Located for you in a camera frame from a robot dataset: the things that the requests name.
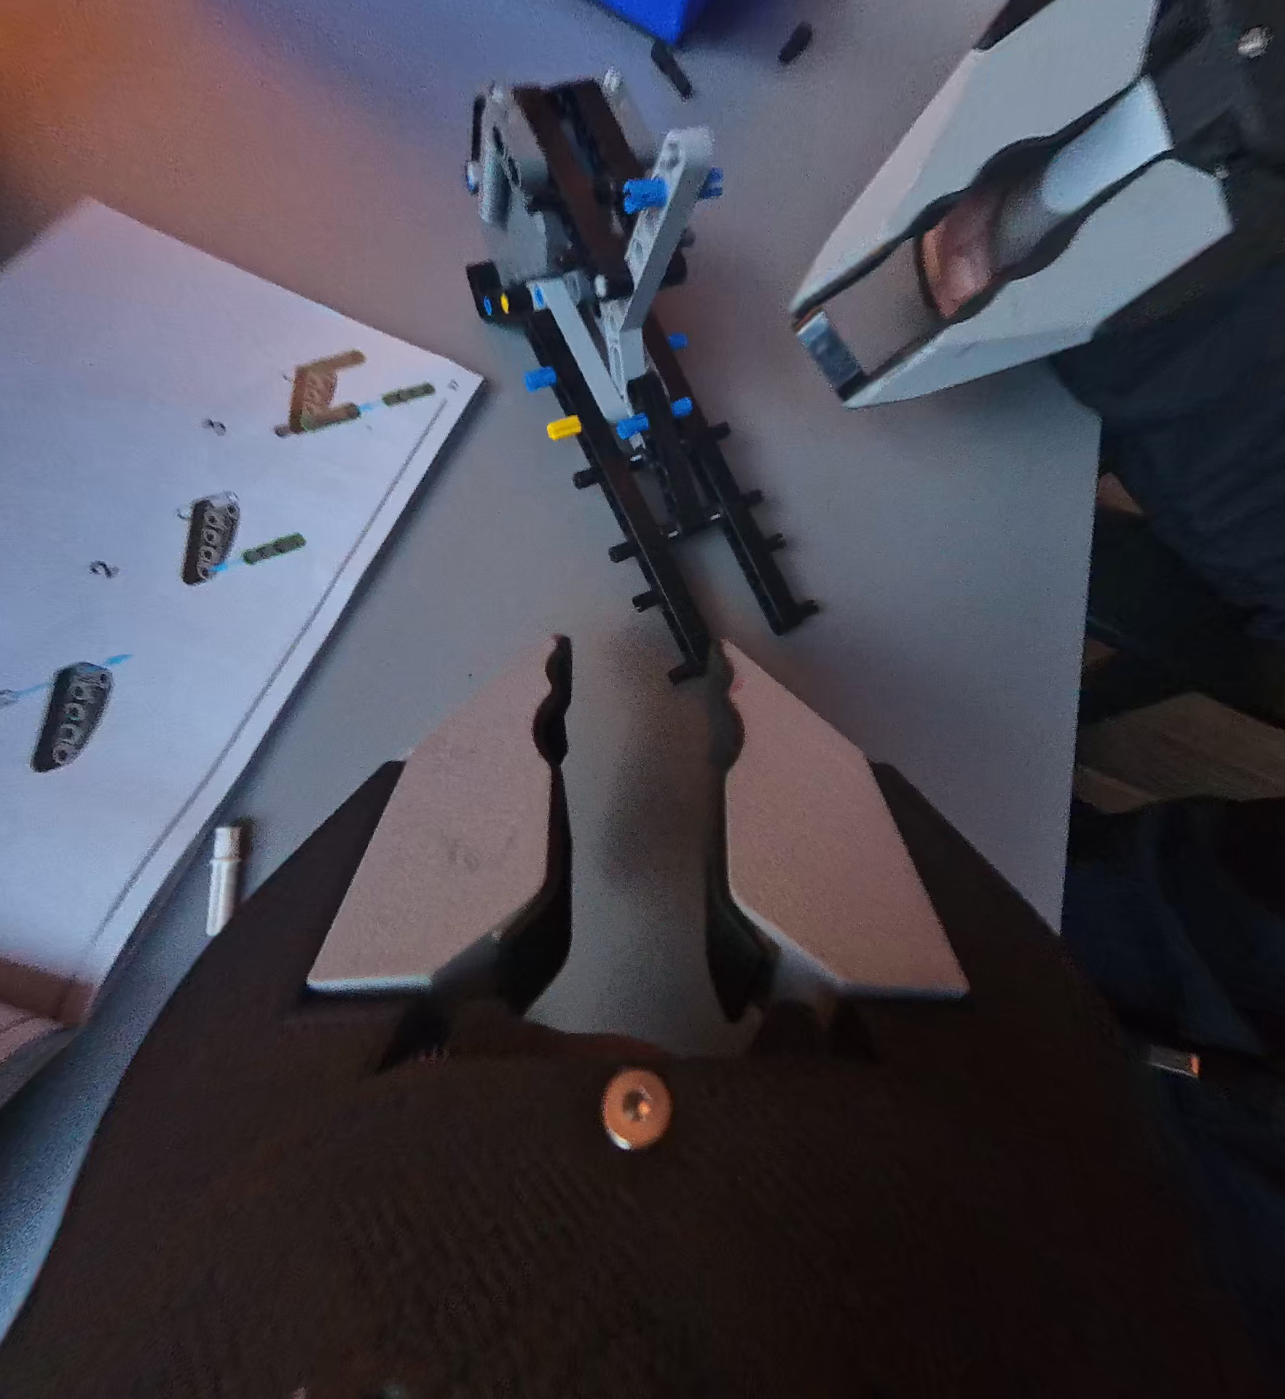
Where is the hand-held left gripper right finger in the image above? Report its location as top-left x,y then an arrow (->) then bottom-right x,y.
702,642 -> 972,1022

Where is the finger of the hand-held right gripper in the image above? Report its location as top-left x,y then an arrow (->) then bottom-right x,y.
795,161 -> 1238,409
789,0 -> 1178,320

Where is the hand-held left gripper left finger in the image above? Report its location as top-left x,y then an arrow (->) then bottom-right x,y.
305,633 -> 577,1016

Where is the black and grey lego chassis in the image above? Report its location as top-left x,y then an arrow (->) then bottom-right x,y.
464,68 -> 820,687

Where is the white lego pin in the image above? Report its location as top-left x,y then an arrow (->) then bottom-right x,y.
205,825 -> 246,938

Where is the person's dark clothing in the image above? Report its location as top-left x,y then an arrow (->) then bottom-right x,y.
1047,152 -> 1285,1368

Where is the blue plastic bin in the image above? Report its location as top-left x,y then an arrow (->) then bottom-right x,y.
587,0 -> 715,46

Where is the white instruction booklet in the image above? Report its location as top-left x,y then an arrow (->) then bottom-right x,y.
0,196 -> 487,1170

